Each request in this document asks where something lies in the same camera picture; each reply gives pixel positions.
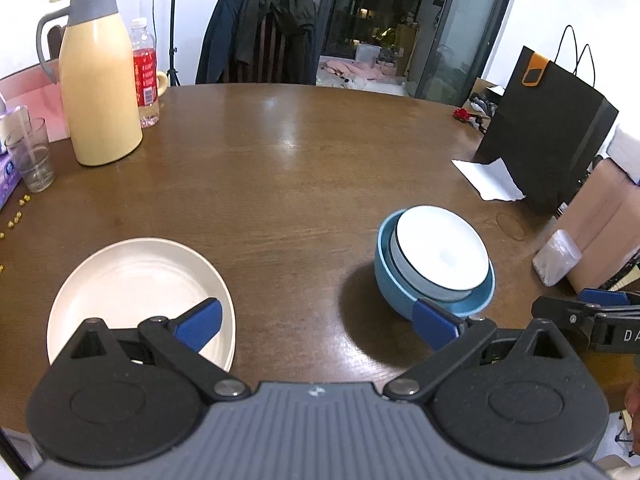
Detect person's right hand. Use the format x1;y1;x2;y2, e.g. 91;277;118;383
625;375;640;456

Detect black tripod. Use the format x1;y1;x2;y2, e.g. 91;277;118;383
165;0;183;87

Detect white cloth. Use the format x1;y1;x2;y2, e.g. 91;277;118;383
607;122;640;186

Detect yellow thermos jug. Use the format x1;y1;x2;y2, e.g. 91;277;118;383
36;0;144;167

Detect white plush dog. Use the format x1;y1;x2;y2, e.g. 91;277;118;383
345;77;406;96

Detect cream ribbed plate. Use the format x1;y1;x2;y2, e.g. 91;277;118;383
46;237;237;375

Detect blue bowl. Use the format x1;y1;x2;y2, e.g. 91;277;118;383
374;207;497;321

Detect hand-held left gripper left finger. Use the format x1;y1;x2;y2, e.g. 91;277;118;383
69;297;252;402

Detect open cardboard box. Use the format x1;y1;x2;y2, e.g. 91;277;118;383
467;77;506;133

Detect scattered yellow crumbs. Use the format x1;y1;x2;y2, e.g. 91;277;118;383
0;192;31;273

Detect red label water bottle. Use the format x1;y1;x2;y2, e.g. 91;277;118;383
131;17;161;128

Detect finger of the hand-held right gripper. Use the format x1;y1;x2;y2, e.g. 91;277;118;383
531;296;640;356
579;287;640;311

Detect tan cardboard box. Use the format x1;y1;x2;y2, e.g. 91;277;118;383
555;157;640;291

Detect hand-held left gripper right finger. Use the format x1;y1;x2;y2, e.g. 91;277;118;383
382;297;568;402

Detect pink paper bag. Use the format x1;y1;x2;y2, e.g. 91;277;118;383
0;67;72;142

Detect white paper sheet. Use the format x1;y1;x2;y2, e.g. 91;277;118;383
451;157;526;203

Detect clear plastic packet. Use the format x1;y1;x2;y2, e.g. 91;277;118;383
531;229;583;287

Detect glass sliding door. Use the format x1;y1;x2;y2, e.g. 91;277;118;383
235;0;523;102

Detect clear glass cup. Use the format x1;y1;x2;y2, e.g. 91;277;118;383
4;117;55;193

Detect black paper bag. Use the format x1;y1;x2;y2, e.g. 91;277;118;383
475;25;621;217

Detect purple tissue pack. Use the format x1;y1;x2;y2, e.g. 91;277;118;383
0;105;31;210

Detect dark blue jacket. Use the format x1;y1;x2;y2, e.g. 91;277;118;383
195;0;246;86

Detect pink blanket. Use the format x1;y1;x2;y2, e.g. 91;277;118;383
320;57;396;83

